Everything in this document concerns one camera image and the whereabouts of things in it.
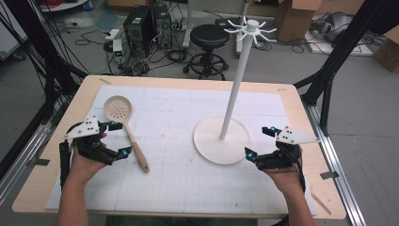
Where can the aluminium rail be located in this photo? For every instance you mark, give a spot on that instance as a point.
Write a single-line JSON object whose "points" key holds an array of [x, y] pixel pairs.
{"points": [[22, 160], [337, 163]]}

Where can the thin wooden stick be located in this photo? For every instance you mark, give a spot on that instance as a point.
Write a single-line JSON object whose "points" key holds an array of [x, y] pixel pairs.
{"points": [[320, 204]]}

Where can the small white device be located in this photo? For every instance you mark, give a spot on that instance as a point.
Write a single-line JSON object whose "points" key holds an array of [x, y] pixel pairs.
{"points": [[118, 47]]}

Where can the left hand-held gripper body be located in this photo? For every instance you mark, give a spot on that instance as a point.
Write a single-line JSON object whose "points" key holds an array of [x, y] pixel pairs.
{"points": [[86, 130]]}

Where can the white grid mat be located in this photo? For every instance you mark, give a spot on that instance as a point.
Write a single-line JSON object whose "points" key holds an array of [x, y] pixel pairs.
{"points": [[182, 182]]}

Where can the white hook rack stand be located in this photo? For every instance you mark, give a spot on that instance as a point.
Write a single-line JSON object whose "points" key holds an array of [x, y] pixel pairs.
{"points": [[233, 94]]}

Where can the grey tape piece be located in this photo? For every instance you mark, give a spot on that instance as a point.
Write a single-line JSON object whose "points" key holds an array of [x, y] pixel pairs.
{"points": [[329, 175], [38, 162]]}

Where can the black computer tower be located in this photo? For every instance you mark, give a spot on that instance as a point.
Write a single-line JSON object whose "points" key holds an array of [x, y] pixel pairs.
{"points": [[138, 28], [163, 26]]}

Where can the black metal frame strut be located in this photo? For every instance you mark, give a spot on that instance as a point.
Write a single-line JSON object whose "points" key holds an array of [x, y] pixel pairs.
{"points": [[47, 62], [338, 53]]}

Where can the grey appliance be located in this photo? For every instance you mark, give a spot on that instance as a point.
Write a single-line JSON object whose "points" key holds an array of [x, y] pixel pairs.
{"points": [[334, 26]]}

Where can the small cardboard box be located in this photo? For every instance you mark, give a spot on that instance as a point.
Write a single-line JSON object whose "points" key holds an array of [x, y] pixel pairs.
{"points": [[388, 50]]}

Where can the white power strip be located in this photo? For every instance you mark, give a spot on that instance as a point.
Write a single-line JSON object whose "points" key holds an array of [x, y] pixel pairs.
{"points": [[112, 34]]}

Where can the person's right hand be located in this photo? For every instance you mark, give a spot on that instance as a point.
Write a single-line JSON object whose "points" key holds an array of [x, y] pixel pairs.
{"points": [[287, 177]]}

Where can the large cardboard box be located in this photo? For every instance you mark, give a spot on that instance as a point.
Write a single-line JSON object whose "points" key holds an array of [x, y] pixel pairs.
{"points": [[296, 19]]}

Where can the black round stool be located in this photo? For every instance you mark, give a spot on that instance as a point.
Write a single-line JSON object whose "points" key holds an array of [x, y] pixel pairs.
{"points": [[209, 36]]}

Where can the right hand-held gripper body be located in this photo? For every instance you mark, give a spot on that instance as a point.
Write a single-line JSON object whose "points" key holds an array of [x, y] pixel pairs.
{"points": [[293, 136]]}

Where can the beige slotted spoon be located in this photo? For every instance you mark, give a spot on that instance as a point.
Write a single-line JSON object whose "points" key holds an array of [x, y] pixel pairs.
{"points": [[116, 109]]}

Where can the white floor stand pole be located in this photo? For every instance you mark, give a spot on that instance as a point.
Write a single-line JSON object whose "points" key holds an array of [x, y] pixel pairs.
{"points": [[188, 23]]}

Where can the person's left hand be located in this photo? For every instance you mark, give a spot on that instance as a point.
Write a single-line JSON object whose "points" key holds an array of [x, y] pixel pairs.
{"points": [[82, 168]]}

